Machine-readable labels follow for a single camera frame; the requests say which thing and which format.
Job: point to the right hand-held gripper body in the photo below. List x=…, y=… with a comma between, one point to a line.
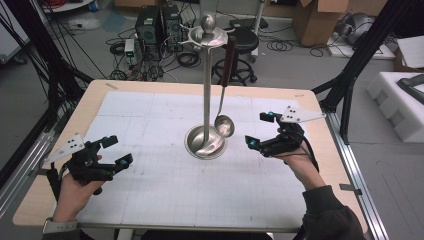
x=283, y=140

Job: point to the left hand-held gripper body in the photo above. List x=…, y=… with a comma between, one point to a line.
x=87, y=165

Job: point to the steel utensil stand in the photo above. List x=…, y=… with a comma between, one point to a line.
x=207, y=83

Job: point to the person's right hand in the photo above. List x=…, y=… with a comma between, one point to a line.
x=303, y=170

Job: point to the person's left hand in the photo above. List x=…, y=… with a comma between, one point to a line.
x=71, y=198

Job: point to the white grid mat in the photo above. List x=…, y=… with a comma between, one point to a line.
x=160, y=193

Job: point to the grey wrist watch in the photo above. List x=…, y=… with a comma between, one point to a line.
x=60, y=226

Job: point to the black round stool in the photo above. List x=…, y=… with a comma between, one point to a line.
x=245, y=41

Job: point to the grey metal clip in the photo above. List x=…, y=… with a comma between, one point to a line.
x=350, y=188

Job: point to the small white power device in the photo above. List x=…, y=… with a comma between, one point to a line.
x=129, y=50

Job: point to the flat black case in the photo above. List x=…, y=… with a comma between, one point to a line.
x=248, y=22

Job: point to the white pole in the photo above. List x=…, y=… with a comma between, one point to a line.
x=259, y=20

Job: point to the brown cardboard box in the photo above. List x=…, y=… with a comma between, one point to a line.
x=320, y=23

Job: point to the white foam block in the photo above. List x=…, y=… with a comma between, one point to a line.
x=396, y=110

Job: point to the black computer tower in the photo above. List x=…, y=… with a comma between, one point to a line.
x=171, y=20
x=148, y=25

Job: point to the black curved part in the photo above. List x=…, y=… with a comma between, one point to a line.
x=413, y=87

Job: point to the white panel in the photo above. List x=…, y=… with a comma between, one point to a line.
x=11, y=36

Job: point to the white box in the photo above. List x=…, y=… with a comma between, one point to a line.
x=411, y=51

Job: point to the aluminium rail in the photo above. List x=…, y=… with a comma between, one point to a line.
x=366, y=206
x=23, y=178

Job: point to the black metal frame stand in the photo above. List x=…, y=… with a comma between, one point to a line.
x=46, y=66
x=360, y=53

